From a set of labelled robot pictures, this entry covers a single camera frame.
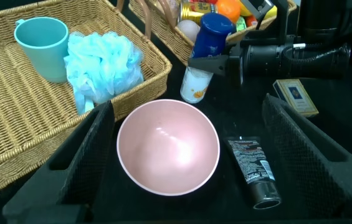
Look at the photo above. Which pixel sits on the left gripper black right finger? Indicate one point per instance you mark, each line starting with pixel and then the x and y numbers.
pixel 312 161

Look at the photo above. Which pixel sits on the orange red sausage packet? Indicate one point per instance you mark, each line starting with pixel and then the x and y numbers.
pixel 251 20

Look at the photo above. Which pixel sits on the playing card box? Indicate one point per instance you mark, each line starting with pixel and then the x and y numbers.
pixel 295 96

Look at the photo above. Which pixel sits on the yellow lemon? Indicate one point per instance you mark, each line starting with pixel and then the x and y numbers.
pixel 270 12

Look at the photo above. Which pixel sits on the green wrapped candy bar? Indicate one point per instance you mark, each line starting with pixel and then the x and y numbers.
pixel 240 23

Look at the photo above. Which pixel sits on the gold drink can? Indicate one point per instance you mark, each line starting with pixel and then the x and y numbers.
pixel 194 11

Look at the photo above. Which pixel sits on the black cosmetic tube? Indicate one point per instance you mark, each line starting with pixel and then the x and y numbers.
pixel 252 165

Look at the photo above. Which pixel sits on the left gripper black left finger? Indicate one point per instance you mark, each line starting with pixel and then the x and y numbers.
pixel 79 168

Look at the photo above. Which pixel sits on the white yogurt bottle blue cap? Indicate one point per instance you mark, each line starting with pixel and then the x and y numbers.
pixel 211 37

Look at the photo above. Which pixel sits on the teal plastic cup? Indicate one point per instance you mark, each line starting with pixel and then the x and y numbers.
pixel 43 49

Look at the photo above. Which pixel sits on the red cola can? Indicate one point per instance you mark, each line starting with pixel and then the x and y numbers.
pixel 203 1

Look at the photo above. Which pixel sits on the orange fruit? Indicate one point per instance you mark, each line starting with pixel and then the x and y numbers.
pixel 228 9

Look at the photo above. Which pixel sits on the pale pink toy peach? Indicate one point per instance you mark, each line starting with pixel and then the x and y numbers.
pixel 188 29

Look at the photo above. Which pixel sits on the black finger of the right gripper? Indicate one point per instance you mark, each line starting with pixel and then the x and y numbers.
pixel 210 63

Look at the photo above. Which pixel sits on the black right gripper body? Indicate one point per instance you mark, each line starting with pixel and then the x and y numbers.
pixel 263 60

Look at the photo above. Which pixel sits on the light blue bath loofah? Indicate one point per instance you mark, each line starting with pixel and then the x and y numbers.
pixel 104 65

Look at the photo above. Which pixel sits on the pink plastic bowl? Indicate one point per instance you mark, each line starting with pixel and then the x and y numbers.
pixel 168 149

